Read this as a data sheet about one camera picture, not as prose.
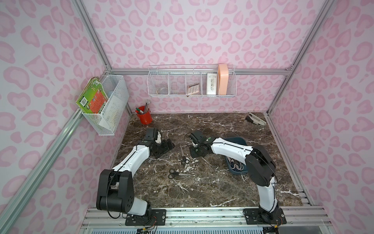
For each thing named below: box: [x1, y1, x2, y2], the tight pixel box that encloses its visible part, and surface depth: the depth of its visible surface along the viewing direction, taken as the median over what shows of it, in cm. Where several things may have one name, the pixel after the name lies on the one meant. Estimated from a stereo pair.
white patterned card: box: [206, 73, 218, 96], surface depth 95 cm
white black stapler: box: [245, 112, 267, 127], surface depth 116 cm
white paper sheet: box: [98, 95, 125, 129], surface depth 86 cm
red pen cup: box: [137, 111, 153, 125], surface depth 113 cm
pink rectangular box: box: [218, 63, 229, 96], surface depth 85 cm
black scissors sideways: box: [168, 168, 191, 180], surface depth 90 cm
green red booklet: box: [75, 76, 109, 114], surface depth 73 cm
